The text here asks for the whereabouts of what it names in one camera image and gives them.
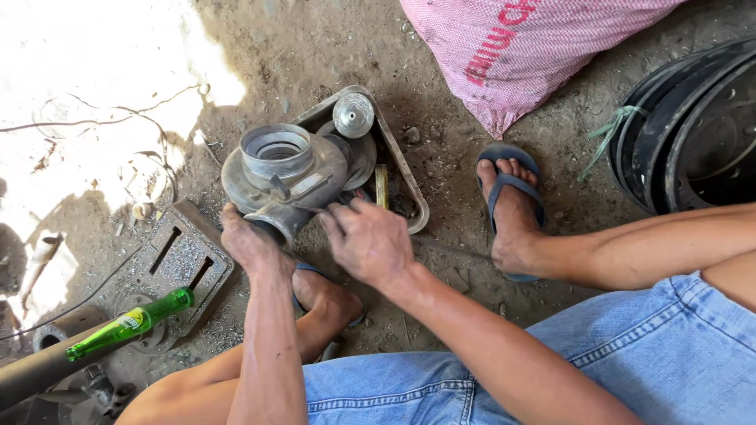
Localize person's right hand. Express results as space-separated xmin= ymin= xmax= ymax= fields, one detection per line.
xmin=318 ymin=198 xmax=417 ymax=290

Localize person's left hand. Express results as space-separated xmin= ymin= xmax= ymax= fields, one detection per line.
xmin=220 ymin=202 xmax=296 ymax=282

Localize grey metal turbo housing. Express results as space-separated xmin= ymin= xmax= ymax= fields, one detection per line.
xmin=221 ymin=123 xmax=350 ymax=251

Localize slotted metal plate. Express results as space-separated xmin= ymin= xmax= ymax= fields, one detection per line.
xmin=115 ymin=198 xmax=237 ymax=355

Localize blue flip-flop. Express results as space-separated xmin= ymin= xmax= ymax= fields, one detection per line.
xmin=292 ymin=261 xmax=368 ymax=329
xmin=475 ymin=143 xmax=547 ymax=283

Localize dark metal disc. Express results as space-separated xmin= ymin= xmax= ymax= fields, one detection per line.
xmin=316 ymin=121 xmax=379 ymax=192

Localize green glass bottle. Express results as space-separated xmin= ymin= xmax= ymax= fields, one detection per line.
xmin=65 ymin=287 xmax=195 ymax=362

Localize silver metal cone cap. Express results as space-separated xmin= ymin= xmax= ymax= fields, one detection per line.
xmin=332 ymin=91 xmax=376 ymax=139

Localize person's left leg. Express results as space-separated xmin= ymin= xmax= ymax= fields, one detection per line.
xmin=115 ymin=268 xmax=367 ymax=425

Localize person's leg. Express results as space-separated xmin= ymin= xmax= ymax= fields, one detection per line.
xmin=115 ymin=268 xmax=367 ymax=425
xmin=475 ymin=158 xmax=756 ymax=314

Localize grey metal tray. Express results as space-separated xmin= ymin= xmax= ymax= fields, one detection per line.
xmin=289 ymin=85 xmax=431 ymax=236

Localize short metal cylinder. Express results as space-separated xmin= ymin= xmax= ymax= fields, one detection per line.
xmin=31 ymin=305 xmax=110 ymax=353

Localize grey metal machine part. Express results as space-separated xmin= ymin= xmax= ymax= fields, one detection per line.
xmin=41 ymin=363 xmax=139 ymax=425

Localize black pipe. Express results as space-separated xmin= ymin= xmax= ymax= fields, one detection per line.
xmin=0 ymin=319 xmax=148 ymax=414

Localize pink woven sack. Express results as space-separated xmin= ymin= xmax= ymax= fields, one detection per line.
xmin=399 ymin=0 xmax=689 ymax=140

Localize person's right leg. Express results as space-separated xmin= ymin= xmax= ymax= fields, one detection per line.
xmin=475 ymin=158 xmax=756 ymax=314

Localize blue denim shorts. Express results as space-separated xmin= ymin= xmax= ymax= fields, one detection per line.
xmin=301 ymin=272 xmax=756 ymax=425

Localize stack of black rims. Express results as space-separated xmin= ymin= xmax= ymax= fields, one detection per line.
xmin=608 ymin=37 xmax=756 ymax=216

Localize yellow handled tool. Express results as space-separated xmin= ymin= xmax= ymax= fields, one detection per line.
xmin=374 ymin=163 xmax=391 ymax=211

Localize black cable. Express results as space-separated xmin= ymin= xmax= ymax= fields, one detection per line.
xmin=0 ymin=233 xmax=160 ymax=342

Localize green string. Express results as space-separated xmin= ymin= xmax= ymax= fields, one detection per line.
xmin=577 ymin=105 xmax=650 ymax=183

